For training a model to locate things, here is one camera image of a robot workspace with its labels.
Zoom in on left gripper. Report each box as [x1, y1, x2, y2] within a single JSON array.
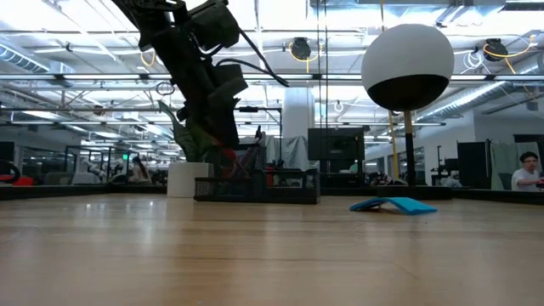
[[163, 42, 250, 150]]

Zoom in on red-handled scissors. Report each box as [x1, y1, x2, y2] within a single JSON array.
[[220, 146, 239, 179]]

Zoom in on black mesh desk organizer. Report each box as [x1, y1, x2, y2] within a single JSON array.
[[194, 144, 321, 205]]

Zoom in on blue sticky note pad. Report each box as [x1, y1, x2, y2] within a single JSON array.
[[348, 196, 438, 216]]

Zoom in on green plant in white pot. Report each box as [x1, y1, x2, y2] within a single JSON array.
[[157, 99, 213, 199]]

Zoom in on grey fabric cover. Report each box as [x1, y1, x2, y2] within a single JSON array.
[[265, 135, 309, 171]]

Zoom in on person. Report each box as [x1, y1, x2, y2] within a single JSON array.
[[129, 156, 150, 184], [511, 151, 544, 192]]

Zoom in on black monitor screen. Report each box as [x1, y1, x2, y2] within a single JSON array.
[[307, 127, 366, 162]]

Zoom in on white globe lamp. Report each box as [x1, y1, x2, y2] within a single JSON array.
[[360, 23, 456, 201]]

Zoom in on red and black cart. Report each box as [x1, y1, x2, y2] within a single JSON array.
[[0, 159, 35, 188]]

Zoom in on black cabinet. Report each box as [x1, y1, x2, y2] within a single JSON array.
[[457, 141, 493, 190]]

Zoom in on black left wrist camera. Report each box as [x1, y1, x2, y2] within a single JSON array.
[[186, 0, 241, 50]]

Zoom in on ceiling cable reel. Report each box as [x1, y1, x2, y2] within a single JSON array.
[[482, 36, 537, 63], [288, 37, 324, 63]]

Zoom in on black aluminium table frame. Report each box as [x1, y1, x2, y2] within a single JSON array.
[[0, 184, 544, 206]]

